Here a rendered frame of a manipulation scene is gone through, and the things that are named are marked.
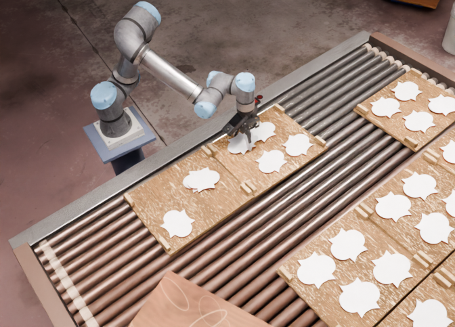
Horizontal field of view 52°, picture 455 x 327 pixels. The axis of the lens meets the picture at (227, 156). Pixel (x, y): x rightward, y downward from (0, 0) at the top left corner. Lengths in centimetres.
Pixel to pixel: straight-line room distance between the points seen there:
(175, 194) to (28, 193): 168
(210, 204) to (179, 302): 47
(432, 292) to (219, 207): 81
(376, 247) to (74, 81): 301
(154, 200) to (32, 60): 283
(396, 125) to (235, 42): 231
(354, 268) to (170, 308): 66
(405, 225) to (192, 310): 85
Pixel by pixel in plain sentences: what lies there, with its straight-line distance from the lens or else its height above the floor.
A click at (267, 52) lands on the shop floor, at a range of 410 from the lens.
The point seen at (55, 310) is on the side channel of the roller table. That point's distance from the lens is 176.
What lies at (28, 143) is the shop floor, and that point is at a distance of 374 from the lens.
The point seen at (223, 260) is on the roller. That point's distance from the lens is 174.
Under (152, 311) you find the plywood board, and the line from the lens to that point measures 156.
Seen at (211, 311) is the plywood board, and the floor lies 104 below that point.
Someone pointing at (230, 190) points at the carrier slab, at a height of 94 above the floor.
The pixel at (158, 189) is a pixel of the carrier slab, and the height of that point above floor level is 94.
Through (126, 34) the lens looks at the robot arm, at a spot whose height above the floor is 149.
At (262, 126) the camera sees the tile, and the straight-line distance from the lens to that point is 211.
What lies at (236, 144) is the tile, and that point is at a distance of 203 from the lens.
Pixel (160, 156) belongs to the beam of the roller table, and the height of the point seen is 92.
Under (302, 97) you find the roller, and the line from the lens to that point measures 230.
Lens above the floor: 245
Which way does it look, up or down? 49 degrees down
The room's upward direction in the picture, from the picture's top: 5 degrees counter-clockwise
